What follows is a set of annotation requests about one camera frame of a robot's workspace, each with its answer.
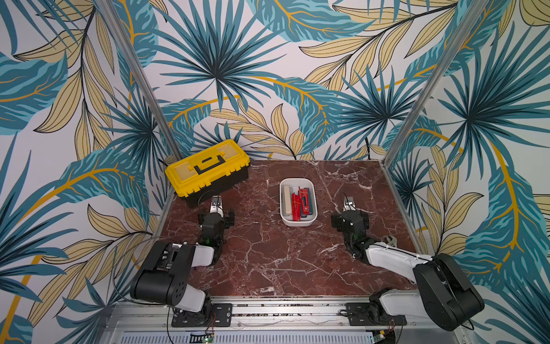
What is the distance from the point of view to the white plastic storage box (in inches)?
37.1

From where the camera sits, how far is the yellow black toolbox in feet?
2.98

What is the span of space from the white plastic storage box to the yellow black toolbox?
0.68 ft
